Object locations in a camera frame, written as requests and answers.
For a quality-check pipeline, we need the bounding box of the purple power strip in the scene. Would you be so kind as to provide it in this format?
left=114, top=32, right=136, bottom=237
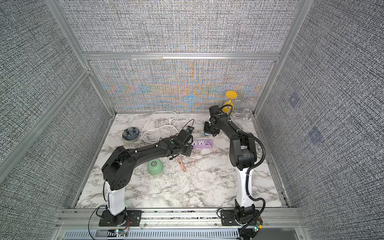
left=192, top=139, right=214, bottom=150

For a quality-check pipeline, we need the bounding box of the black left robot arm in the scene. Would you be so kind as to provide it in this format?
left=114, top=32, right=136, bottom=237
left=99, top=126, right=194, bottom=227

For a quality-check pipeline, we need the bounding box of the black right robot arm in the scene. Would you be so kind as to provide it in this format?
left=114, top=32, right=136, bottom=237
left=204, top=105, right=266, bottom=227

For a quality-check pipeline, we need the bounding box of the chrome glass holder stand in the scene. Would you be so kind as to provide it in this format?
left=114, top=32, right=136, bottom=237
left=233, top=100, right=244, bottom=120

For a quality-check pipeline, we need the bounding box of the yellow plastic wine glass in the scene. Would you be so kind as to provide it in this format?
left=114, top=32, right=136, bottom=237
left=222, top=91, right=238, bottom=116

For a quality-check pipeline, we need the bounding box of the clear wine glass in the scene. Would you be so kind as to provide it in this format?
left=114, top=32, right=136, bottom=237
left=242, top=98, right=258, bottom=120

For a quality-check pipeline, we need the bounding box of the black patterned ceramic bowl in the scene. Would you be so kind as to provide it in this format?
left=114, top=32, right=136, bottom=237
left=122, top=127, right=140, bottom=141

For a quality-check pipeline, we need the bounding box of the white power cable with plug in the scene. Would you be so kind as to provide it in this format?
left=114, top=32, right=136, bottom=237
left=141, top=110, right=181, bottom=144

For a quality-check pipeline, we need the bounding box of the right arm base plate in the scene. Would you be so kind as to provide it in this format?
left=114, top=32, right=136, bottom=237
left=219, top=210, right=240, bottom=227

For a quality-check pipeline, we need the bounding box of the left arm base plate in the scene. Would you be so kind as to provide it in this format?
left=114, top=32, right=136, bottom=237
left=99, top=210, right=143, bottom=227

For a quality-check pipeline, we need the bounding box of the aluminium front rail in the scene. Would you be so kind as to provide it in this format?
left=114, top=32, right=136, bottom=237
left=51, top=208, right=311, bottom=240

